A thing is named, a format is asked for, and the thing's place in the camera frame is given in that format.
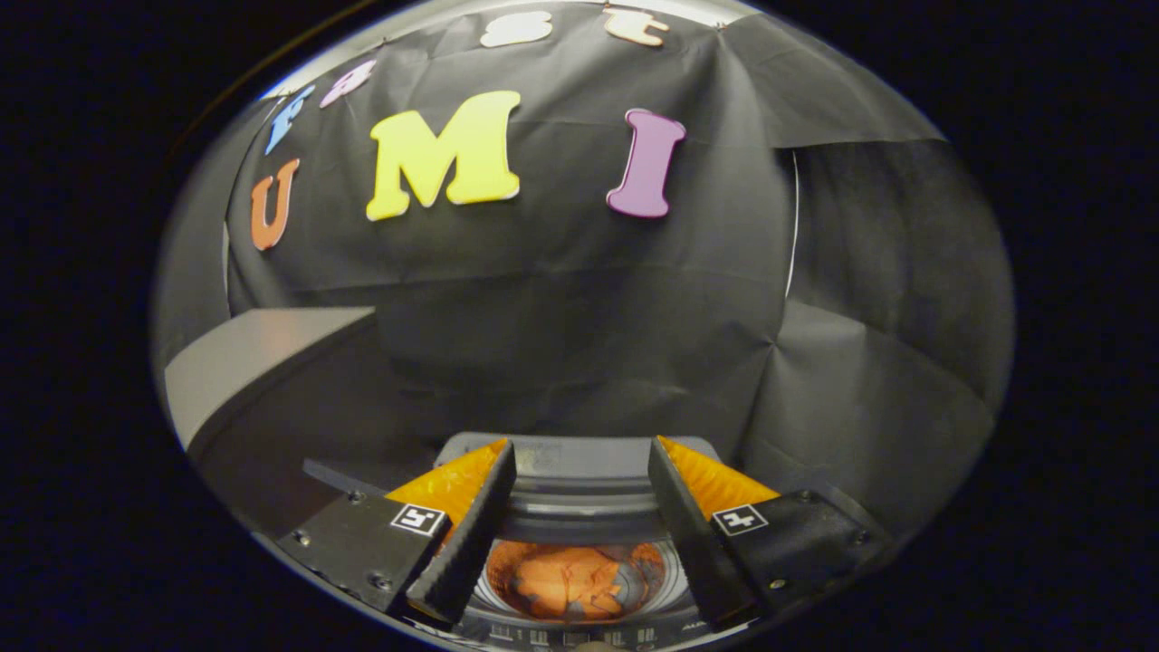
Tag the orange polo shirt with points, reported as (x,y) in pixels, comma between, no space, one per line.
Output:
(570,580)

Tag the grey washing machine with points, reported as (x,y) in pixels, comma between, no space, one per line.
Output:
(579,637)

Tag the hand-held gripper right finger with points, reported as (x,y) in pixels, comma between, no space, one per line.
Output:
(693,543)

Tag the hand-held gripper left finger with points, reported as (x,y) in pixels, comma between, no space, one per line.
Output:
(471,543)

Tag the dark beige cabinet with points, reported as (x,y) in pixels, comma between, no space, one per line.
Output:
(244,362)

